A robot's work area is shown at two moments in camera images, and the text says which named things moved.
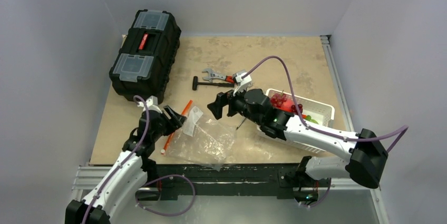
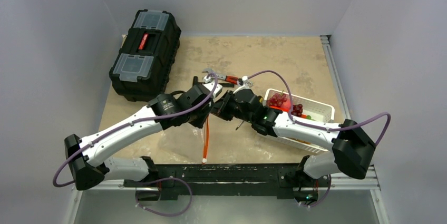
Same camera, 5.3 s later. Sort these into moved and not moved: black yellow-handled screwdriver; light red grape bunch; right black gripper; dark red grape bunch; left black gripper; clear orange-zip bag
Moved: left black gripper; clear orange-zip bag
Not moved: dark red grape bunch; right black gripper; light red grape bunch; black yellow-handled screwdriver
